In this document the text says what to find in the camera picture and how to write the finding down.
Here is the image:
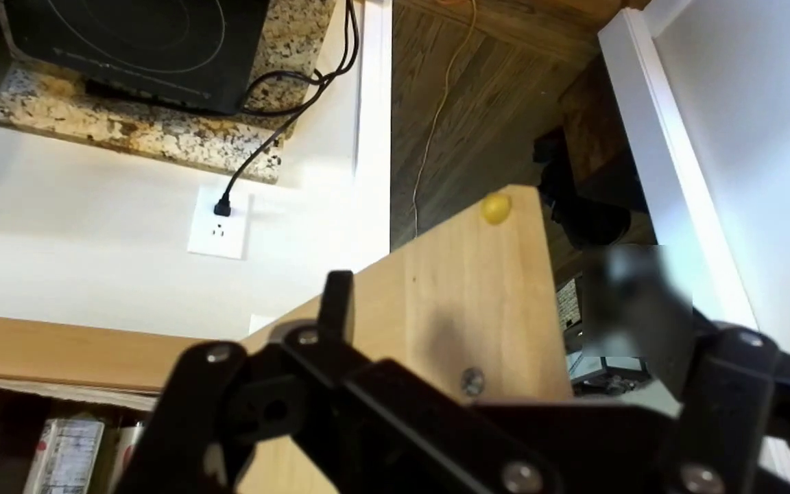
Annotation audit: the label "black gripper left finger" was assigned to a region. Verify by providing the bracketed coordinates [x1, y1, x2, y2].
[116, 269, 565, 494]

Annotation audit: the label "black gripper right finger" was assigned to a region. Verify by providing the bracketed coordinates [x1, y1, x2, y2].
[621, 271, 790, 494]

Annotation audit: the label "light wooden cabinet door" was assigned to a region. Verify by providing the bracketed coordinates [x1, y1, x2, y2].
[234, 185, 576, 494]

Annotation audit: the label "white room door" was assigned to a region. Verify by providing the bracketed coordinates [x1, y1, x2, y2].
[596, 0, 790, 361]

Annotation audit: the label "yellow door bumper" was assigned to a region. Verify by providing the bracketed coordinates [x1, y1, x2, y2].
[478, 189, 515, 227]

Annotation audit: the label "boxes inside cabinet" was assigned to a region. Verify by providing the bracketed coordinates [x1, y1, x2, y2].
[0, 389, 155, 494]

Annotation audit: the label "light wooden cabinet body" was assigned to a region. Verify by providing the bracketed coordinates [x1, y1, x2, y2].
[0, 310, 252, 399]

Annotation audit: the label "black and grey robot stand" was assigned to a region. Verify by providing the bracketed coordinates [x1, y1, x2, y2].
[533, 125, 666, 399]

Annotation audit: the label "granite countertop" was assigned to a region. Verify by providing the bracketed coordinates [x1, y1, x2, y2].
[252, 0, 340, 104]
[0, 61, 292, 185]

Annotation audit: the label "black induction cooker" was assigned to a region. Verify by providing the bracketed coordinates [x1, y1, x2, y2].
[0, 0, 275, 118]

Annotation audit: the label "white wall outlet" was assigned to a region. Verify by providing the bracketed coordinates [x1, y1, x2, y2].
[183, 185, 255, 263]

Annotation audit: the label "black plug with cord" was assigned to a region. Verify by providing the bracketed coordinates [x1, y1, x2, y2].
[212, 0, 366, 221]

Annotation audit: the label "white door frame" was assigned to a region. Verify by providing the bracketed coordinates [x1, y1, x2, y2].
[351, 0, 395, 269]

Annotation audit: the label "thin yellow cable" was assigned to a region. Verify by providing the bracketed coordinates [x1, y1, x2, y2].
[406, 0, 485, 243]

